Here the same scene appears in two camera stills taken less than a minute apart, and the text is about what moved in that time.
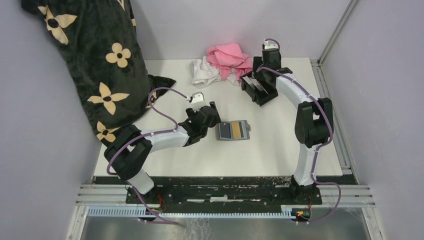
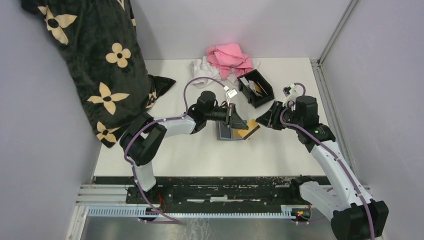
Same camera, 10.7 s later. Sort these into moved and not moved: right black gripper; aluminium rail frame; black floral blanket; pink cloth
Moved: right black gripper
Not moved: pink cloth; aluminium rail frame; black floral blanket
